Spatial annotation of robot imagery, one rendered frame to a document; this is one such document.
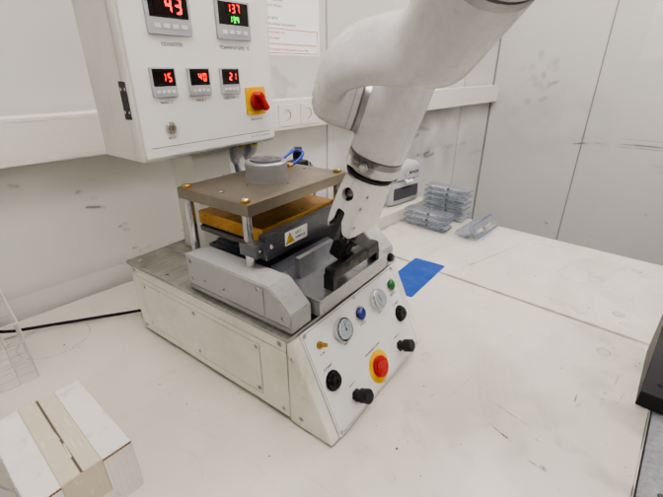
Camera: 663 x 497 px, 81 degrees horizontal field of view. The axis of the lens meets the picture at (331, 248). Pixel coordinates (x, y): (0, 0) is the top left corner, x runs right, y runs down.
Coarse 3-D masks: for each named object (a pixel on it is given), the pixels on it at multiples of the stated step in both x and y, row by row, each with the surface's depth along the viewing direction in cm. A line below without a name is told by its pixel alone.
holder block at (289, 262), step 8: (328, 232) 80; (216, 240) 76; (312, 240) 76; (320, 240) 77; (224, 248) 73; (232, 248) 73; (296, 248) 73; (304, 248) 73; (240, 256) 71; (280, 256) 69; (288, 256) 70; (264, 264) 67; (272, 264) 67; (280, 264) 68; (288, 264) 70
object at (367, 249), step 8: (376, 240) 73; (360, 248) 69; (368, 248) 70; (376, 248) 72; (344, 256) 66; (352, 256) 66; (360, 256) 68; (368, 256) 70; (376, 256) 73; (336, 264) 63; (344, 264) 64; (352, 264) 66; (328, 272) 62; (336, 272) 63; (344, 272) 65; (328, 280) 63; (336, 280) 63; (328, 288) 64
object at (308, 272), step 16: (304, 256) 66; (320, 256) 70; (384, 256) 76; (288, 272) 69; (304, 272) 67; (320, 272) 69; (352, 272) 69; (368, 272) 72; (304, 288) 64; (320, 288) 64; (336, 288) 64; (352, 288) 68; (320, 304) 61; (336, 304) 65
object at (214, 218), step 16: (208, 208) 74; (272, 208) 74; (288, 208) 74; (304, 208) 74; (208, 224) 73; (224, 224) 70; (240, 224) 67; (256, 224) 66; (272, 224) 66; (240, 240) 69; (256, 240) 66
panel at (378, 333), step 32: (384, 288) 79; (320, 320) 64; (352, 320) 70; (384, 320) 77; (320, 352) 63; (352, 352) 69; (384, 352) 75; (320, 384) 62; (352, 384) 67; (384, 384) 74; (352, 416) 66
